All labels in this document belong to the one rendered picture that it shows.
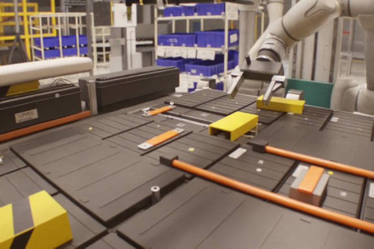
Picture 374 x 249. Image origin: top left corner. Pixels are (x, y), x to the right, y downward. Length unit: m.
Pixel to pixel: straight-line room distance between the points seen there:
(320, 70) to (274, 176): 1.54
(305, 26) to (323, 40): 1.10
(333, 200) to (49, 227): 0.42
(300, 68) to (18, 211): 1.90
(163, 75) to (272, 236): 0.89
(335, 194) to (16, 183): 0.57
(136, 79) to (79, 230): 0.74
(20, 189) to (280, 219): 0.43
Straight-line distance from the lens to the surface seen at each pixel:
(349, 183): 0.56
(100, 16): 3.35
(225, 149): 0.64
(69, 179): 0.53
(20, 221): 0.38
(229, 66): 3.66
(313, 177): 0.49
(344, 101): 1.78
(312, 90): 1.96
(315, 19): 0.89
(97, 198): 0.46
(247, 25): 1.76
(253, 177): 0.53
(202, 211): 0.42
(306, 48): 2.02
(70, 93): 0.90
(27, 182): 0.57
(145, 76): 1.09
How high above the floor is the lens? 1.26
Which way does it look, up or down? 16 degrees down
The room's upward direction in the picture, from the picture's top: straight up
